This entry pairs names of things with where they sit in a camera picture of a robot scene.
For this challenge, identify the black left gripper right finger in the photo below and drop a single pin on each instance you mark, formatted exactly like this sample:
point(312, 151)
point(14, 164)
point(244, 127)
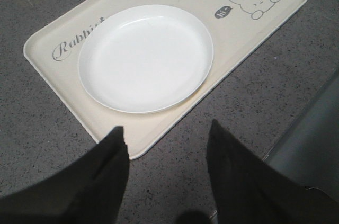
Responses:
point(247, 190)

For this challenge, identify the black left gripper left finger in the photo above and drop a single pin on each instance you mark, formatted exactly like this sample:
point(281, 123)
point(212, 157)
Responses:
point(90, 190)

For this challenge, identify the white round plate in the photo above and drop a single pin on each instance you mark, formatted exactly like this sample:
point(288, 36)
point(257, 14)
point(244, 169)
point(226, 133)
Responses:
point(146, 59)

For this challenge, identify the cream rabbit serving tray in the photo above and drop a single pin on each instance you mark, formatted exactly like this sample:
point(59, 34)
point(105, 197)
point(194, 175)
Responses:
point(237, 28)

